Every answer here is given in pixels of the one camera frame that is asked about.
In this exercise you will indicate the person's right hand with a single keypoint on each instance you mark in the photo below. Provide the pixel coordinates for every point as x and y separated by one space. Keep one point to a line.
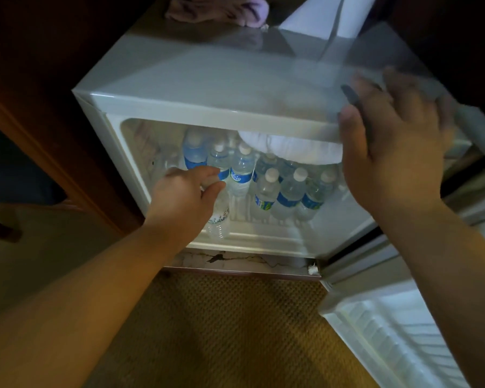
392 157

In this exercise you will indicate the person's left hand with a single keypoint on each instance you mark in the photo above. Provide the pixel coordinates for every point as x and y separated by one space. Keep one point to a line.
178 206

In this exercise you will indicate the person's right thumb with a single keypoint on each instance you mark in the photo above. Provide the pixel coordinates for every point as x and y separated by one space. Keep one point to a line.
351 131

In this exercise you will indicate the person's left thumb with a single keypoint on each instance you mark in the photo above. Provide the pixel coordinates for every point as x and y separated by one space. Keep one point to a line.
215 192

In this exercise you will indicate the clear floral label water bottle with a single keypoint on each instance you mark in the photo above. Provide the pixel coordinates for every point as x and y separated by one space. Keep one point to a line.
220 216

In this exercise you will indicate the person's left forearm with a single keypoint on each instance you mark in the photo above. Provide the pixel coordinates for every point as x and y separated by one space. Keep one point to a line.
85 311

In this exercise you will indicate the person's right forearm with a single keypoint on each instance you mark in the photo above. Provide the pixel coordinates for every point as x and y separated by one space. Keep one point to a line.
456 286

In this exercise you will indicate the group of blue label bottles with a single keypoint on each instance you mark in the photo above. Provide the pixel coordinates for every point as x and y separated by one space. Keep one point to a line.
266 185

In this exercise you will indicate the white frosted freezer compartment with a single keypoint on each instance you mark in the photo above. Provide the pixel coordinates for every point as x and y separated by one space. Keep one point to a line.
295 149

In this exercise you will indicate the white mini fridge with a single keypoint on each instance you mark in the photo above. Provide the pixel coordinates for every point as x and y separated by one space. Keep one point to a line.
210 84

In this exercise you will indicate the white paper sheet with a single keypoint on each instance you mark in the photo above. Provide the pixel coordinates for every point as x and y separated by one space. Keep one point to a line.
319 16

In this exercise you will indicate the pink cloth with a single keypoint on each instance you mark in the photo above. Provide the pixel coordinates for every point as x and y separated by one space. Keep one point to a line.
218 10

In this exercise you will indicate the brown wooden cabinet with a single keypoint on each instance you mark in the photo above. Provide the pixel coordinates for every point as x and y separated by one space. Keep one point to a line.
44 96

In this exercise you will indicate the white fridge door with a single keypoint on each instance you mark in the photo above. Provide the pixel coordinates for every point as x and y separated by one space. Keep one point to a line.
392 331

